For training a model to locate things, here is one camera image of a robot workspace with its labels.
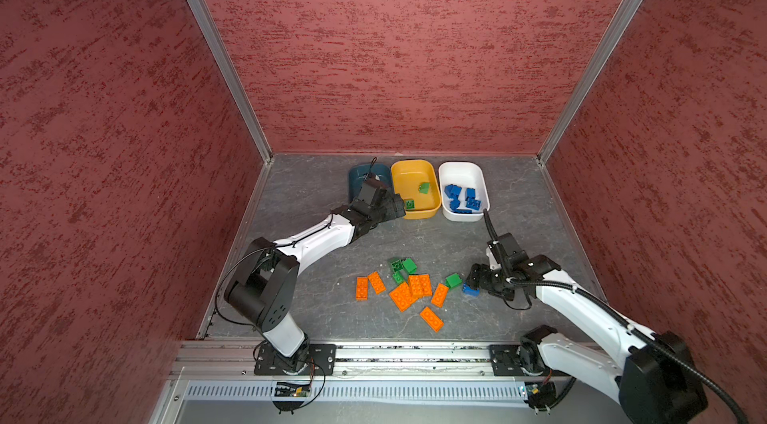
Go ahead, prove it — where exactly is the aluminium corner post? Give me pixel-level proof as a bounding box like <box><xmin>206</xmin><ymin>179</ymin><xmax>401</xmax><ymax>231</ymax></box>
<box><xmin>537</xmin><ymin>0</ymin><xmax>644</xmax><ymax>168</ymax></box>
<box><xmin>186</xmin><ymin>0</ymin><xmax>274</xmax><ymax>166</ymax></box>

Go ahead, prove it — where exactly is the circuit board with wires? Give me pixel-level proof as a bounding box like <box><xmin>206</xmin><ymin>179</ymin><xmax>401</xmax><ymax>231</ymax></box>
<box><xmin>272</xmin><ymin>381</ymin><xmax>313</xmax><ymax>414</ymax></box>
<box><xmin>525</xmin><ymin>382</ymin><xmax>557</xmax><ymax>413</ymax></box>

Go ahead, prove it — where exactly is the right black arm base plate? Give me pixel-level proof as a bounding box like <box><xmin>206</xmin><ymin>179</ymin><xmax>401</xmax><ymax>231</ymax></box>
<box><xmin>489</xmin><ymin>344</ymin><xmax>540</xmax><ymax>377</ymax></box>

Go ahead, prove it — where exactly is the dark teal plastic bin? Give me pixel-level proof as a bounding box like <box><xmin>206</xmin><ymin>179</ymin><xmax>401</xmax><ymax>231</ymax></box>
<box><xmin>348</xmin><ymin>160</ymin><xmax>397</xmax><ymax>220</ymax></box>

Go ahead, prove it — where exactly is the white plastic bin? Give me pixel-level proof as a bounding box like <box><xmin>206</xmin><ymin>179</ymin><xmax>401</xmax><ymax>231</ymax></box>
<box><xmin>437</xmin><ymin>162</ymin><xmax>491</xmax><ymax>222</ymax></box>

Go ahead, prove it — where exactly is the right aluminium corner post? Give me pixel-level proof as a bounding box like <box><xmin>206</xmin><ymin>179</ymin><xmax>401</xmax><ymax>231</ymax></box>
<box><xmin>537</xmin><ymin>0</ymin><xmax>644</xmax><ymax>168</ymax></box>

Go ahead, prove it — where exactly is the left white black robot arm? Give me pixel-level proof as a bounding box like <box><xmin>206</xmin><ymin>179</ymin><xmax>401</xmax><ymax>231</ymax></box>
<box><xmin>223</xmin><ymin>178</ymin><xmax>405</xmax><ymax>374</ymax></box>

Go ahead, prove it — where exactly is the orange lego far left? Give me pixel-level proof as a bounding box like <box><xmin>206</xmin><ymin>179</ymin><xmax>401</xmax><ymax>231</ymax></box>
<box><xmin>356</xmin><ymin>277</ymin><xmax>369</xmax><ymax>301</ymax></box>

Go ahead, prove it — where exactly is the left aluminium corner post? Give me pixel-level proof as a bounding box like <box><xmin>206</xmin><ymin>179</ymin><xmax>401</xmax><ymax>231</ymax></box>
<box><xmin>186</xmin><ymin>0</ymin><xmax>274</xmax><ymax>166</ymax></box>

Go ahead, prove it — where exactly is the green lego tall centre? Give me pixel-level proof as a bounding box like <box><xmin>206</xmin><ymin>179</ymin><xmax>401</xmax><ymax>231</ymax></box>
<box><xmin>389</xmin><ymin>258</ymin><xmax>405</xmax><ymax>285</ymax></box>

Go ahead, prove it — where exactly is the left circuit board with wires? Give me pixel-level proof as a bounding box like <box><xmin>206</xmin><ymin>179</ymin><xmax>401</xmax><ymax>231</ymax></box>
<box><xmin>272</xmin><ymin>381</ymin><xmax>313</xmax><ymax>414</ymax></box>

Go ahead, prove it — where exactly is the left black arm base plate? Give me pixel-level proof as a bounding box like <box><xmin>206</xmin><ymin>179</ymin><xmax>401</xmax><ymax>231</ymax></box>
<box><xmin>254</xmin><ymin>343</ymin><xmax>338</xmax><ymax>377</ymax></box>

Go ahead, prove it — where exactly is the yellow plastic bin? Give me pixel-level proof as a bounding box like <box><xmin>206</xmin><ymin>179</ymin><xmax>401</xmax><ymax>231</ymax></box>
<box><xmin>391</xmin><ymin>160</ymin><xmax>441</xmax><ymax>220</ymax></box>

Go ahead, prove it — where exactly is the aluminium front rail frame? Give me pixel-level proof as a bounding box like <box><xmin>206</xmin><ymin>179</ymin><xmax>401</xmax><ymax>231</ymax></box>
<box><xmin>146</xmin><ymin>339</ymin><xmax>636</xmax><ymax>424</ymax></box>

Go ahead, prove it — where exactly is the orange lego large centre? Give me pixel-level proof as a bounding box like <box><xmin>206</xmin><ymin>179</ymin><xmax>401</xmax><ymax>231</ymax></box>
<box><xmin>389</xmin><ymin>282</ymin><xmax>417</xmax><ymax>312</ymax></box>

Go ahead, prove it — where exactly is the right circuit board with wires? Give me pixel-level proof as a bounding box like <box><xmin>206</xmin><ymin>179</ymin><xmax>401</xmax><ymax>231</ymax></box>
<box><xmin>525</xmin><ymin>382</ymin><xmax>557</xmax><ymax>413</ymax></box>

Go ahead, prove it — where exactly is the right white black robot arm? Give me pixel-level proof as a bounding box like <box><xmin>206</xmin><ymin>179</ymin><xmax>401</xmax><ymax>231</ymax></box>
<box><xmin>465</xmin><ymin>230</ymin><xmax>748</xmax><ymax>423</ymax></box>

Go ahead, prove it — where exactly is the orange lego bottom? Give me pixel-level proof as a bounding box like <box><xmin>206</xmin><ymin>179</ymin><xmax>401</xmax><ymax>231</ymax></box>
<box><xmin>419</xmin><ymin>306</ymin><xmax>445</xmax><ymax>332</ymax></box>

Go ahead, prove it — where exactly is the orange lego right tilted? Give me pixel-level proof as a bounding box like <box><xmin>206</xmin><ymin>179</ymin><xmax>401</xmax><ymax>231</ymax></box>
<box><xmin>431</xmin><ymin>283</ymin><xmax>449</xmax><ymax>308</ymax></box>

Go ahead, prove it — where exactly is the blue lego pair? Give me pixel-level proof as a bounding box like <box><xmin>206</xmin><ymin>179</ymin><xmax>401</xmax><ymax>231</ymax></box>
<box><xmin>445</xmin><ymin>184</ymin><xmax>463</xmax><ymax>200</ymax></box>

